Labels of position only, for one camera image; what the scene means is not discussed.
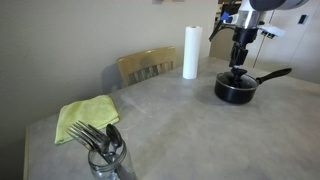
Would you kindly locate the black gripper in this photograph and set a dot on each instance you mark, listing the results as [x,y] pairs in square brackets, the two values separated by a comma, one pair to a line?
[241,38]

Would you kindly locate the glass lid with black knob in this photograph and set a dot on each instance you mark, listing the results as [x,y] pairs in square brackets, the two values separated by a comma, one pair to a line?
[237,78]

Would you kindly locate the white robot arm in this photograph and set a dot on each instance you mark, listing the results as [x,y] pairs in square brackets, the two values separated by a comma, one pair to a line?
[248,21]

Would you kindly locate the white paper towel roll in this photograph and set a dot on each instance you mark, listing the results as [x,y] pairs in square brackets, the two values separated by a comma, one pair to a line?
[191,51]

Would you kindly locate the metal spoon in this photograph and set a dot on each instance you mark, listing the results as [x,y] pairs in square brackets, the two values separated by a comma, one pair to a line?
[114,137]

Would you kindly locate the yellow cloth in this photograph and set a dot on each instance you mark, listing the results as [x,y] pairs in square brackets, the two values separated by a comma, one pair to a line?
[98,112]

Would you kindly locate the metal fork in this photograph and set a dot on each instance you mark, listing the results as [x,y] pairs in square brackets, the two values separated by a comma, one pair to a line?
[77,133]
[101,140]

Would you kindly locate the glass jar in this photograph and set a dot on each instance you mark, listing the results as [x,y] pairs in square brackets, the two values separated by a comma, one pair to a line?
[116,165]

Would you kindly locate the black pot with handle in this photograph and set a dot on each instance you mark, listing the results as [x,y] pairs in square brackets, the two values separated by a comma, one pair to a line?
[243,96]

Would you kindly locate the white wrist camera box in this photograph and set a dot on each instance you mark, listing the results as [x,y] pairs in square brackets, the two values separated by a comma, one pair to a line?
[271,31]

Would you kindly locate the wooden chair at wall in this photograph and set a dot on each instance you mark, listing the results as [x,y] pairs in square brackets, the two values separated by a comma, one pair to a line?
[143,65]

